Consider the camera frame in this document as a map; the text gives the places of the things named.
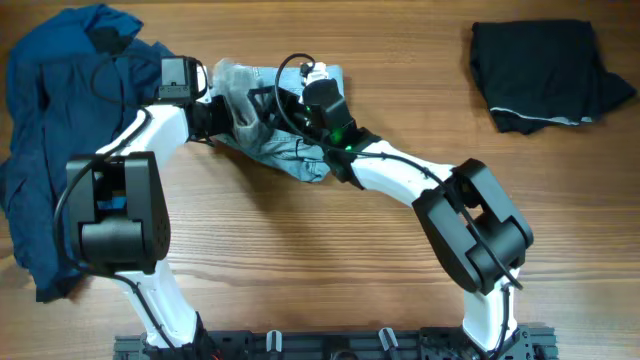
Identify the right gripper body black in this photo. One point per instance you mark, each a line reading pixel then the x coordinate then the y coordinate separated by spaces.
pixel 295 112

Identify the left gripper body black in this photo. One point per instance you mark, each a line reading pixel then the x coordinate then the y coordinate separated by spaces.
pixel 215 117

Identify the light blue denim shorts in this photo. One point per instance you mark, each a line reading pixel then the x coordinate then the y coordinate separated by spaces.
pixel 257 129

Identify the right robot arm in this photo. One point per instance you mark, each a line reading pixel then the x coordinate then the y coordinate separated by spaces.
pixel 478 235

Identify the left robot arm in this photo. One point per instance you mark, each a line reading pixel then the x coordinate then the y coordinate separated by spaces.
pixel 114 204

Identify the dark blue shirt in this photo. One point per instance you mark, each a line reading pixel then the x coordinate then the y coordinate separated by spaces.
pixel 73 85

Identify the black folded garment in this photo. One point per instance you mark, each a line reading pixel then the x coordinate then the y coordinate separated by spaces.
pixel 535 74

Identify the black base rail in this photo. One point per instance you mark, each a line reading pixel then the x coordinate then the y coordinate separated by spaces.
pixel 427 343

